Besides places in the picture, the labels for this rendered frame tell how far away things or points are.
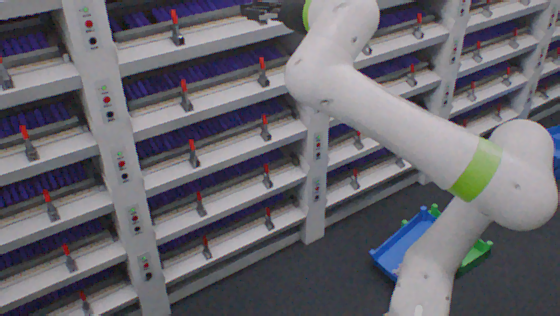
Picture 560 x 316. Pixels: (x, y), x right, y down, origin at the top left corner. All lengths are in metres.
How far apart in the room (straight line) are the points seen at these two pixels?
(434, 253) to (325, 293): 0.76
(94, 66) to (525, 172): 0.99
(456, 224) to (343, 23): 0.54
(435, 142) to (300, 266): 1.23
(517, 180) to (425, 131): 0.17
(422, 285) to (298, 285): 0.83
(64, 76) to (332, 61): 0.70
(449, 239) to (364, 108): 0.46
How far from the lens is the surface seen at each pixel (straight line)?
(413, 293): 1.21
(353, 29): 0.91
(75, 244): 1.67
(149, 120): 1.47
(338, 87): 0.88
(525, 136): 1.06
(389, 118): 0.89
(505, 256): 2.24
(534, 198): 0.94
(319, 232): 2.12
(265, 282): 1.98
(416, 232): 2.12
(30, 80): 1.33
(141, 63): 1.38
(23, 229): 1.53
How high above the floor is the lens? 1.48
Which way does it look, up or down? 34 degrees down
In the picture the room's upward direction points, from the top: 1 degrees counter-clockwise
